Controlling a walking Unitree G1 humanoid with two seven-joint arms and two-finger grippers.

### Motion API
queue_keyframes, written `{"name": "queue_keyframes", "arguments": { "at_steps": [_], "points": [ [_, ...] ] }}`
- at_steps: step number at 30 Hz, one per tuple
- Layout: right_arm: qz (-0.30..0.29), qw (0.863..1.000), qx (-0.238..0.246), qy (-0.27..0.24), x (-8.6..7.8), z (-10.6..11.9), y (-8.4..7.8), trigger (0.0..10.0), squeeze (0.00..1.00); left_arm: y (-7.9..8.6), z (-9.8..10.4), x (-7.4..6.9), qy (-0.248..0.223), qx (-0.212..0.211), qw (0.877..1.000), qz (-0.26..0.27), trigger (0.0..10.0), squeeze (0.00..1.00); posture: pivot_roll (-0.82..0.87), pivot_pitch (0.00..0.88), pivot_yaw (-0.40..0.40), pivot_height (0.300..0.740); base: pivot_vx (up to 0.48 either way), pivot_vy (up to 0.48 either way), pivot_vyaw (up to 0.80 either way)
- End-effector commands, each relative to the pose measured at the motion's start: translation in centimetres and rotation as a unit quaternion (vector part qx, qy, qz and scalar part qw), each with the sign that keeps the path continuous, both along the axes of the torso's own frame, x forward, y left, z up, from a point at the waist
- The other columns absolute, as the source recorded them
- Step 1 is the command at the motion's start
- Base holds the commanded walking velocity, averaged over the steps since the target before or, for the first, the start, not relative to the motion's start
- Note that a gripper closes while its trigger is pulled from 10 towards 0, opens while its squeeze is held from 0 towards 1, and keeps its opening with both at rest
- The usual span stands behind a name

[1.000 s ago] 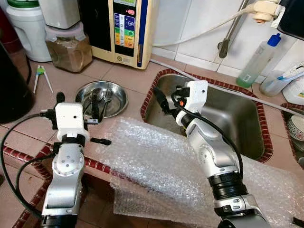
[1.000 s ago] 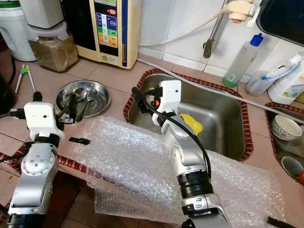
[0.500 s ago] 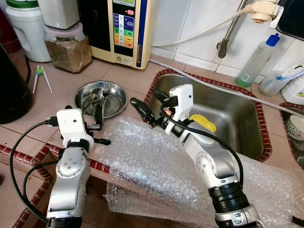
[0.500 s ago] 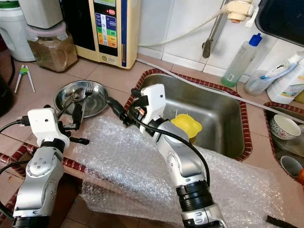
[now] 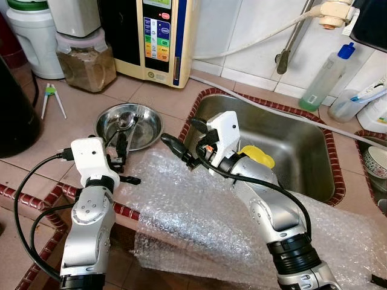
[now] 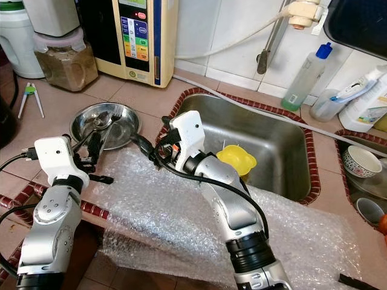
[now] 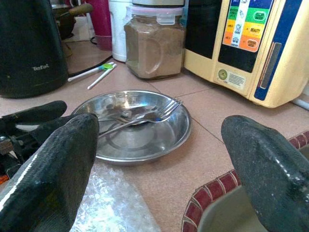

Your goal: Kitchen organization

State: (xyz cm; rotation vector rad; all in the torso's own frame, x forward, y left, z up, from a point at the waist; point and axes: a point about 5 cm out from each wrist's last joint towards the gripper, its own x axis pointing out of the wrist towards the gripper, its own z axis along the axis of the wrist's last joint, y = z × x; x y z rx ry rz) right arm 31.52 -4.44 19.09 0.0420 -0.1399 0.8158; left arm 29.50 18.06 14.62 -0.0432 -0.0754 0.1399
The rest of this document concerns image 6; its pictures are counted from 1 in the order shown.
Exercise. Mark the steel spoon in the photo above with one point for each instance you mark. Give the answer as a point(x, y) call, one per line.
point(103, 119)

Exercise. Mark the steel bowl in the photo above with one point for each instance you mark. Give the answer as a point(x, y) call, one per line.
point(124, 124)

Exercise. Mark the yellow plastic cup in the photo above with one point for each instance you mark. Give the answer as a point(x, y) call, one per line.
point(236, 158)

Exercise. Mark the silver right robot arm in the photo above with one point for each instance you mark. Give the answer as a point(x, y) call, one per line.
point(230, 205)

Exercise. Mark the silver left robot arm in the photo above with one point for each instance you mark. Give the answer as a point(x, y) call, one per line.
point(51, 235)

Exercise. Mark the clear bubble wrap sheet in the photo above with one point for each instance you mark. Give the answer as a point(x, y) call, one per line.
point(169, 223)

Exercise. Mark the clear jar of brown powder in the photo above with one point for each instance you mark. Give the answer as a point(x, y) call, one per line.
point(66, 69)

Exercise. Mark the green white training chopsticks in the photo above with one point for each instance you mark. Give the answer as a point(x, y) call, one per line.
point(29, 90)

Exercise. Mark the black round appliance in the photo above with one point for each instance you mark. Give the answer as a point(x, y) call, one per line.
point(5, 121)

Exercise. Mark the cream water ionizer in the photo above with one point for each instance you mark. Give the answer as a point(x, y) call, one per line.
point(106, 36)

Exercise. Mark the large steel sink basin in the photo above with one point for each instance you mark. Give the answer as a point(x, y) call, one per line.
point(272, 139)

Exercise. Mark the white jug with green lid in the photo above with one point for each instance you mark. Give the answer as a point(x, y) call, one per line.
point(18, 42)

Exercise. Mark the metal faucet pipe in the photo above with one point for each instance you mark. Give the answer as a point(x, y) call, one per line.
point(272, 39)

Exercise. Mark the clear bottle of green liquid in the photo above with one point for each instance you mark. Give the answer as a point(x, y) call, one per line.
point(305, 78)

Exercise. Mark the clear plastic container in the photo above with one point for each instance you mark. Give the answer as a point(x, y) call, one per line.
point(323, 107)

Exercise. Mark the cream faucet filter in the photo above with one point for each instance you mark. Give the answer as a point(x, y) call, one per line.
point(305, 12)

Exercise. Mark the blue white toothbrush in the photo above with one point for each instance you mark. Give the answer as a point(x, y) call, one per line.
point(351, 92)

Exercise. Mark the patterned ceramic bowl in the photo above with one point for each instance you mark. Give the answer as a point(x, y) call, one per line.
point(360, 162)

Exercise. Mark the small white cup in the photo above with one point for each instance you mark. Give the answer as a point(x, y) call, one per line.
point(369, 211)

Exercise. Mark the black flat object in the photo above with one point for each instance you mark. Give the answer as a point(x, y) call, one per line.
point(354, 281)

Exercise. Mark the orange round object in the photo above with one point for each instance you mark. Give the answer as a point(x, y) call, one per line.
point(383, 225)

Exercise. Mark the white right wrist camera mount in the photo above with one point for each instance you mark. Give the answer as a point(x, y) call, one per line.
point(187, 130)

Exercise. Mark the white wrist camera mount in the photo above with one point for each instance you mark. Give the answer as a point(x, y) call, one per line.
point(187, 130)
point(53, 156)

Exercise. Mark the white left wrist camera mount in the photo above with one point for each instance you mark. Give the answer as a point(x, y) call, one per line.
point(53, 156)

